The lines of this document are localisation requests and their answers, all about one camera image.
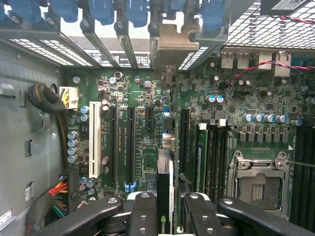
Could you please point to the metal slot cover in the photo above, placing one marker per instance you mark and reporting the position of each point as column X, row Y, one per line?
column 101, row 49
column 128, row 49

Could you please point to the long black expansion slot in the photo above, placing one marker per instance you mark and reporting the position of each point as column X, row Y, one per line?
column 185, row 137
column 113, row 147

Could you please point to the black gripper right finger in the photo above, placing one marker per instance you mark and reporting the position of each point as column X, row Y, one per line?
column 204, row 221

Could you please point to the green motherboard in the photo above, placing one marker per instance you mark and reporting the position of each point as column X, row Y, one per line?
column 147, row 93

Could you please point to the black RAM slot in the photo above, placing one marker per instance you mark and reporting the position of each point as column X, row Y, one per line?
column 312, row 184
column 212, row 159
column 224, row 159
column 218, row 159
column 305, row 184
column 298, row 184

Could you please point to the short black expansion slot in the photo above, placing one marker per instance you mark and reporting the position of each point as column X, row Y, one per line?
column 149, row 118

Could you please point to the open black PC case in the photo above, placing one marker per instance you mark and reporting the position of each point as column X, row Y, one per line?
column 24, row 147

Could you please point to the metal locking lever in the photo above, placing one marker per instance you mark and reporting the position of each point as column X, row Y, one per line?
column 302, row 164

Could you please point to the white expansion slot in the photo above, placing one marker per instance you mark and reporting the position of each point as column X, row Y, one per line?
column 94, row 137

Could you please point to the green RAM stick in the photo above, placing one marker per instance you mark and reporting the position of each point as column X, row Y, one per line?
column 202, row 152

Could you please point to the blue slot clip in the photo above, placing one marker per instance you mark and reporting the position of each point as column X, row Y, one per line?
column 212, row 14
column 64, row 9
column 136, row 13
column 24, row 9
column 102, row 12

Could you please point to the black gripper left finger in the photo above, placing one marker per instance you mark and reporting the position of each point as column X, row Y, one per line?
column 144, row 221

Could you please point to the CPU socket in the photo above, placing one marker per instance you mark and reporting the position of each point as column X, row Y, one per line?
column 258, row 191

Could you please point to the white power connector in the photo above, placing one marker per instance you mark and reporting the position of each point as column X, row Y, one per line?
column 71, row 98

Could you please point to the expansion slot with blue latch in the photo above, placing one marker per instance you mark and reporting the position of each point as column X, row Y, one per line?
column 131, row 147

